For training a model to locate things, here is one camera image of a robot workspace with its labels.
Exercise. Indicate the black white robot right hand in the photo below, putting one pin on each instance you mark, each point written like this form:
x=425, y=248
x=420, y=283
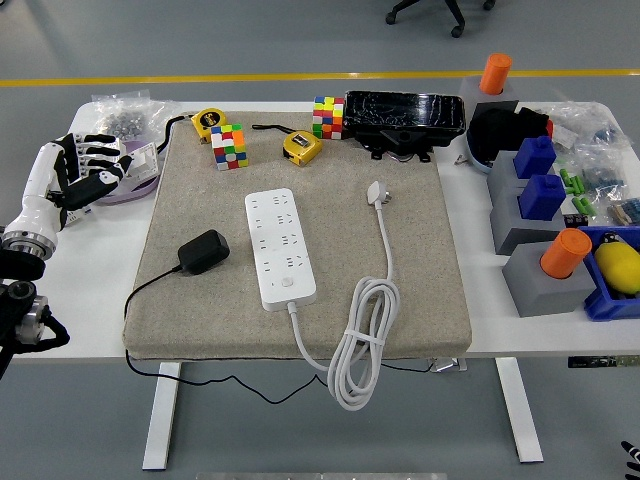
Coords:
x=632, y=460

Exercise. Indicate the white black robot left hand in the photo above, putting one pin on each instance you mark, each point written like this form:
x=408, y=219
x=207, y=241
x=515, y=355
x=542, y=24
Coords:
x=40, y=190

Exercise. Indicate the small black circuit board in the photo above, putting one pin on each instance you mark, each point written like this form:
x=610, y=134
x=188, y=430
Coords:
x=576, y=220

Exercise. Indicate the purple tape roll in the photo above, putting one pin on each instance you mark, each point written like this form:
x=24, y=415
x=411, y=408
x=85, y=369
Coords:
x=132, y=192

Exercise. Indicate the black strip under table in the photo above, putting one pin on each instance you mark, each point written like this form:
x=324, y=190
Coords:
x=600, y=362

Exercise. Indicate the clear bag of metal nuts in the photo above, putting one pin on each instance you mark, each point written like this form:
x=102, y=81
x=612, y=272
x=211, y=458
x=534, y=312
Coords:
x=122, y=120

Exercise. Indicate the white table leg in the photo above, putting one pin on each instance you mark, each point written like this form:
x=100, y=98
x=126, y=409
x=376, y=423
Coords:
x=162, y=420
x=520, y=415

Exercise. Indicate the blue plastic bin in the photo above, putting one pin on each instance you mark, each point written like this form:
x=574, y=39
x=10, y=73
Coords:
x=600, y=305

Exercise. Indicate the yellow tape measure round label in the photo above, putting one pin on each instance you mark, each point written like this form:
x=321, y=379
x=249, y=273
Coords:
x=209, y=122

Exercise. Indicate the grey block with hole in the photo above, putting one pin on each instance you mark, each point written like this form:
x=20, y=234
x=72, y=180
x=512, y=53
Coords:
x=470, y=92
x=540, y=295

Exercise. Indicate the yellow toy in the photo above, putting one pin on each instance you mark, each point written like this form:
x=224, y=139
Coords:
x=620, y=267

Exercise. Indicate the white-edged rubik's cube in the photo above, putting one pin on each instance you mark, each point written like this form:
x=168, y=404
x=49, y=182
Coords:
x=229, y=150

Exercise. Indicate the orange cylinder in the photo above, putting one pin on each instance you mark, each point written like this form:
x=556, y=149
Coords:
x=565, y=255
x=495, y=75

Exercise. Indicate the clear bag of resistors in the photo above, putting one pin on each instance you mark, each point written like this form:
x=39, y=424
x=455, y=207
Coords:
x=625, y=212

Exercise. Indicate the green peg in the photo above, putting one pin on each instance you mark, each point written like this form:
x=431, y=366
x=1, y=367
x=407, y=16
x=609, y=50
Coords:
x=566, y=181
x=589, y=206
x=579, y=184
x=580, y=206

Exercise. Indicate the beige fabric mat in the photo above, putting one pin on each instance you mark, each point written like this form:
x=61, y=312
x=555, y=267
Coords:
x=425, y=300

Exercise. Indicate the grey base block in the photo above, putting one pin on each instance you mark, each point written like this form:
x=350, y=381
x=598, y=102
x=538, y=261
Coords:
x=502, y=172
x=505, y=220

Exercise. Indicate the blue block with knob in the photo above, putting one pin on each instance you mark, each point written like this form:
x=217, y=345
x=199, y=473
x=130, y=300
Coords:
x=535, y=157
x=542, y=197

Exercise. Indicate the clear bag of blue parts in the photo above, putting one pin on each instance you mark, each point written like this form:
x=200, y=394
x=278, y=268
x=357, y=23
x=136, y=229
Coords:
x=602, y=175

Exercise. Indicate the stickerless rubik's cube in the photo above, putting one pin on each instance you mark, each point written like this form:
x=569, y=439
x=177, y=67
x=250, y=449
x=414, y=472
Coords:
x=328, y=120

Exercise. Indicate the white blue bowl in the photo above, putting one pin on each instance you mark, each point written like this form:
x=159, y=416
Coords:
x=477, y=160

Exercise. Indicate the clear bag of small parts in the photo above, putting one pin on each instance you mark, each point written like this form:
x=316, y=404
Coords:
x=585, y=122

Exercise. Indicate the small metal clip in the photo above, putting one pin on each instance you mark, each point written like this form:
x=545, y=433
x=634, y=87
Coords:
x=461, y=160

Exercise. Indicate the black cloth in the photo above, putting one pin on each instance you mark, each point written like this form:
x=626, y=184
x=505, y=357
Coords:
x=500, y=132

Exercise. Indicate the black device cracked screen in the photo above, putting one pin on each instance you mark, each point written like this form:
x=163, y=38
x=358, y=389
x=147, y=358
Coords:
x=400, y=112

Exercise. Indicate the black office chair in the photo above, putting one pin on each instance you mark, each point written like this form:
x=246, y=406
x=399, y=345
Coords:
x=452, y=12

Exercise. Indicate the white wall socket panel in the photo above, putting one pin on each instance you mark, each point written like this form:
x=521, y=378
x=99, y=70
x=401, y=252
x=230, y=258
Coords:
x=142, y=160

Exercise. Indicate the silver metal bracket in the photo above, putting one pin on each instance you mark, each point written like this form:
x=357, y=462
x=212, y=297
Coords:
x=447, y=365

